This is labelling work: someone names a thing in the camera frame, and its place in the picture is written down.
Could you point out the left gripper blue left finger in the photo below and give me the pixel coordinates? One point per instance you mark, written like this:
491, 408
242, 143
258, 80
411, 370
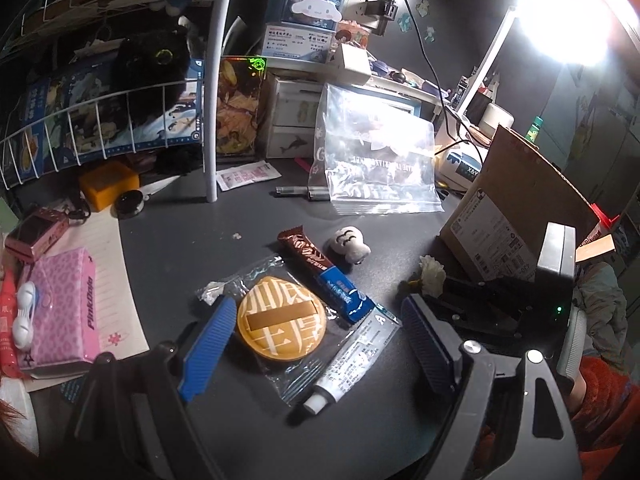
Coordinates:
202, 350

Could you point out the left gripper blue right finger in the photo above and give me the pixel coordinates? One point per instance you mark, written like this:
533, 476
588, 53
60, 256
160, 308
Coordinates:
434, 343

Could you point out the orange round cookie packet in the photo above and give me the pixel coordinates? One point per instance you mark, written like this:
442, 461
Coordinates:
292, 332

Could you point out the white ointment tube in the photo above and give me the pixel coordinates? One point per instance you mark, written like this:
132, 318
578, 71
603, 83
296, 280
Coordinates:
357, 355

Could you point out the brown cardboard box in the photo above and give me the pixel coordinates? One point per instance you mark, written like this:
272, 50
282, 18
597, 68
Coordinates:
498, 228

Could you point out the brown blue snack bar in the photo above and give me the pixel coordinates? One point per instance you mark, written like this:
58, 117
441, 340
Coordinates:
352, 304

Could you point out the pink white paper sachet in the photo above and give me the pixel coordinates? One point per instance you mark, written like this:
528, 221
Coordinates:
248, 174

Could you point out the pink tissue pack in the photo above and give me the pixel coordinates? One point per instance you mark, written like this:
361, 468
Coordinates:
66, 338

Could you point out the small white ghost figure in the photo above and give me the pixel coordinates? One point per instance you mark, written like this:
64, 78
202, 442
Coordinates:
349, 243

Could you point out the silver pen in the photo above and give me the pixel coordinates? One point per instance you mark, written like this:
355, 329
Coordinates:
312, 193

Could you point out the green glass bottle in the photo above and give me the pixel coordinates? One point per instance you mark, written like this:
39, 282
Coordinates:
534, 130

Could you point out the yellow block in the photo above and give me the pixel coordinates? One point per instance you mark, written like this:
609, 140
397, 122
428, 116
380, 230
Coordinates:
103, 185

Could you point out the clear zip plastic bag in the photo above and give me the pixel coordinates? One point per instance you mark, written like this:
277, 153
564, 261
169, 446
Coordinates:
371, 157

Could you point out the white drawer organizer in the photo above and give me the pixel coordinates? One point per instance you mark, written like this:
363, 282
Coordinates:
288, 117

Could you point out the anime picture card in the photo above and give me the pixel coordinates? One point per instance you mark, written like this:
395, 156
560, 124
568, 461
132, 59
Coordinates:
238, 96

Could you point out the white desk lamp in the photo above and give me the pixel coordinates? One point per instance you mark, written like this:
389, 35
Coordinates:
535, 40

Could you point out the blue character blind box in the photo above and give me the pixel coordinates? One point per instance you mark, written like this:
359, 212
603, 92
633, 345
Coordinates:
321, 14

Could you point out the pink compact camera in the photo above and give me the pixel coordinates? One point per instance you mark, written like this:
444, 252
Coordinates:
35, 235

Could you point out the white wire rack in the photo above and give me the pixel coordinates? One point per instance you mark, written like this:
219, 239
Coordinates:
92, 79

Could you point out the white wall socket strip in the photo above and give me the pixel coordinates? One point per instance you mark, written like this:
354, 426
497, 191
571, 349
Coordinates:
372, 15

